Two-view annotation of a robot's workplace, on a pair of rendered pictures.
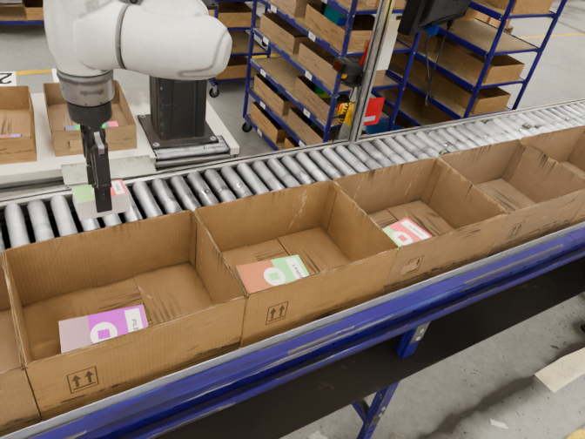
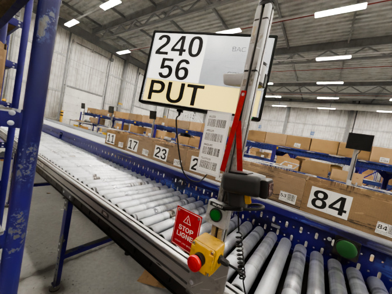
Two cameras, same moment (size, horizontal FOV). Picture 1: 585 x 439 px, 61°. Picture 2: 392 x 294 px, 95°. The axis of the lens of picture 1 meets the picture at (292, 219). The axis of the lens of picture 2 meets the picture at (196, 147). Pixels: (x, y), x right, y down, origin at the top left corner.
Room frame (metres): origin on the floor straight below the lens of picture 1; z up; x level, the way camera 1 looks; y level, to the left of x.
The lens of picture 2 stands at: (2.21, 0.27, 1.15)
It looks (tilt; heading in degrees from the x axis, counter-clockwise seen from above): 3 degrees down; 251
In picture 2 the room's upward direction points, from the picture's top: 11 degrees clockwise
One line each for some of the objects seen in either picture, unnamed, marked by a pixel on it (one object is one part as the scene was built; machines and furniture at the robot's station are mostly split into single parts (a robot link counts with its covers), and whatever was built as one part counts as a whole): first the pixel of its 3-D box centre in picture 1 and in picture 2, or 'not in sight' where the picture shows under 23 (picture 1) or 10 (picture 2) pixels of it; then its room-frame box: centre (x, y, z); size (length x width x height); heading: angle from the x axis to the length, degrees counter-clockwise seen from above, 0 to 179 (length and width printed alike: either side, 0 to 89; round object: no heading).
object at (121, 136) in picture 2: not in sight; (127, 140); (2.27, -1.91, 0.96); 0.39 x 0.29 x 0.17; 127
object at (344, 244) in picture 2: not in sight; (346, 249); (1.29, -0.19, 0.81); 0.07 x 0.01 x 0.07; 126
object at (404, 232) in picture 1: (400, 246); not in sight; (1.04, -0.30, 0.92); 0.16 x 0.11 x 0.07; 136
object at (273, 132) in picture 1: (283, 119); not in sight; (3.05, 0.19, 0.19); 0.40 x 0.30 x 0.10; 35
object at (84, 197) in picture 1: (101, 199); not in sight; (0.78, 0.40, 1.12); 0.10 x 0.06 x 0.05; 126
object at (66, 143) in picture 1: (89, 115); not in sight; (1.63, 0.83, 0.80); 0.38 x 0.28 x 0.10; 31
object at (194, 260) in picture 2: not in sight; (196, 261); (2.00, -0.13, 0.84); 0.04 x 0.04 x 0.04; 36
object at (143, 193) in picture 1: (162, 230); not in sight; (1.15, 0.40, 0.72); 0.52 x 0.05 x 0.05; 36
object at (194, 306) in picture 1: (127, 301); not in sight; (0.66, 0.30, 0.96); 0.39 x 0.29 x 0.17; 126
